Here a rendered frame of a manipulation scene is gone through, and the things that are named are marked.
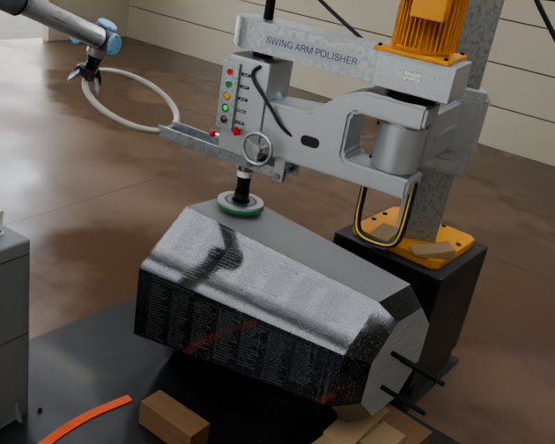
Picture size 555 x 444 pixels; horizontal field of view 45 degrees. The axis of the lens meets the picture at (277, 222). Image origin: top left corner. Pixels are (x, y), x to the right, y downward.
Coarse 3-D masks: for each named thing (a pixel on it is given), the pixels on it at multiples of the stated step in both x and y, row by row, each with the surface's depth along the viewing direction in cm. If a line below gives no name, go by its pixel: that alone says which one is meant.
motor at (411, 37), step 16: (400, 0) 244; (416, 0) 228; (432, 0) 226; (448, 0) 224; (464, 0) 234; (400, 16) 241; (416, 16) 230; (432, 16) 228; (448, 16) 233; (464, 16) 240; (400, 32) 241; (416, 32) 239; (432, 32) 237; (448, 32) 236; (384, 48) 242; (400, 48) 243; (416, 48) 240; (432, 48) 240; (448, 48) 240; (448, 64) 233
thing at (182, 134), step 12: (168, 132) 308; (180, 132) 305; (192, 132) 315; (204, 132) 312; (192, 144) 303; (204, 144) 300; (216, 144) 311; (216, 156) 299; (228, 156) 296; (240, 156) 293; (252, 168) 292; (264, 168) 289; (288, 168) 293; (276, 180) 284
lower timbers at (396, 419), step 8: (392, 408) 311; (384, 416) 305; (392, 416) 306; (400, 416) 307; (408, 416) 308; (392, 424) 301; (400, 424) 302; (408, 424) 303; (416, 424) 304; (408, 432) 298; (416, 432) 299; (424, 432) 300; (432, 432) 301; (408, 440) 293; (416, 440) 293; (424, 440) 296
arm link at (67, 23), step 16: (0, 0) 231; (16, 0) 233; (32, 0) 240; (32, 16) 244; (48, 16) 248; (64, 16) 255; (64, 32) 260; (80, 32) 264; (96, 32) 271; (96, 48) 279; (112, 48) 280
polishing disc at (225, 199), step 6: (228, 192) 313; (222, 198) 305; (228, 198) 307; (252, 198) 311; (258, 198) 312; (222, 204) 301; (228, 204) 300; (234, 204) 301; (240, 204) 302; (246, 204) 303; (252, 204) 304; (258, 204) 306; (234, 210) 298; (240, 210) 298; (246, 210) 298; (252, 210) 300; (258, 210) 303
